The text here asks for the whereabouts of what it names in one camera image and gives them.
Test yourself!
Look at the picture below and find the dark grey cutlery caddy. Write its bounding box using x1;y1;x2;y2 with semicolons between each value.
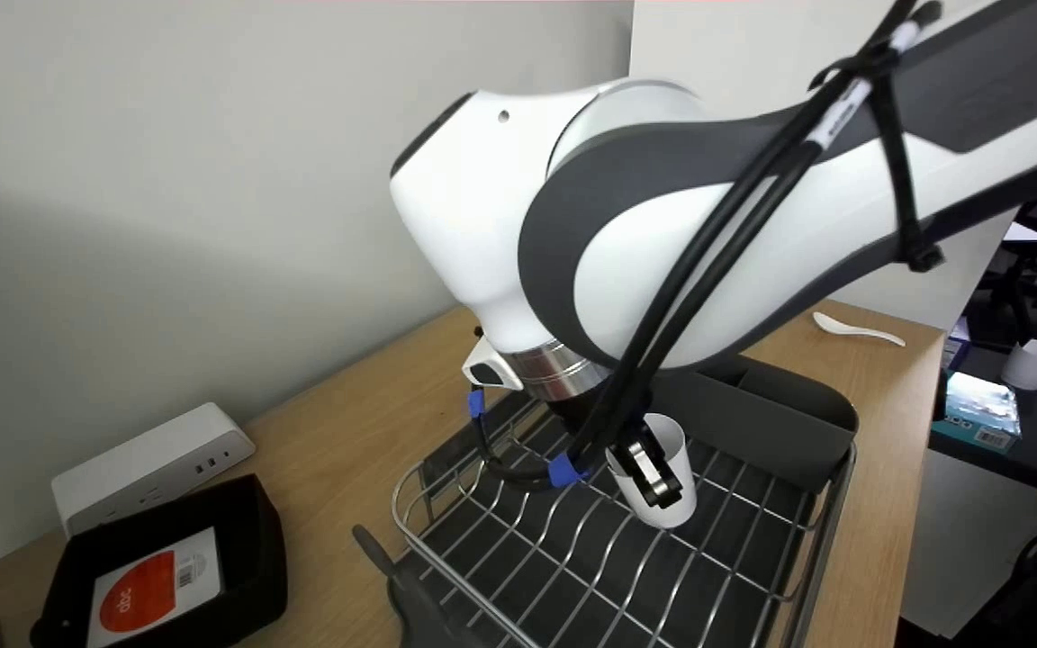
646;353;861;496

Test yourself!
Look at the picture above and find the black dish rack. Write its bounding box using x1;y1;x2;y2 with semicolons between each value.
349;353;865;648

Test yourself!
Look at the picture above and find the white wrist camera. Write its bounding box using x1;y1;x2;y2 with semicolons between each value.
457;337;532;395

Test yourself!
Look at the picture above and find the white paper cup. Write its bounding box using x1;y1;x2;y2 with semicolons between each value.
999;337;1037;395

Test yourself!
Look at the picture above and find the white electronic box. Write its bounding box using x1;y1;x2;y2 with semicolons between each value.
46;400;258;536

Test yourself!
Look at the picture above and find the white ceramic spoon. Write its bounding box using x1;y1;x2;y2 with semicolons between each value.
810;309;912;353

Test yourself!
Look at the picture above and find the teal box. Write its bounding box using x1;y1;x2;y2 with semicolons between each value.
938;369;1025;458

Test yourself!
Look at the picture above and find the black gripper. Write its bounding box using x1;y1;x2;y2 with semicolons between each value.
549;389;684;508

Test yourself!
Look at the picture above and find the white card with orange circle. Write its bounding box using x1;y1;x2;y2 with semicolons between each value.
84;527;226;648

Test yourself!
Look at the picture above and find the white mug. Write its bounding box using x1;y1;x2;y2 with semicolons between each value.
601;410;697;535

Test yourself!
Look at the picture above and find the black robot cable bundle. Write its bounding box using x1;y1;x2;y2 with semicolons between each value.
465;0;950;496

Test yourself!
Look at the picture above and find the black box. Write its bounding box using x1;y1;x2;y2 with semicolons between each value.
24;473;291;648

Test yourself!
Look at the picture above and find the silver wire dish rack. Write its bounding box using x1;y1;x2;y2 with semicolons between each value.
388;389;855;648

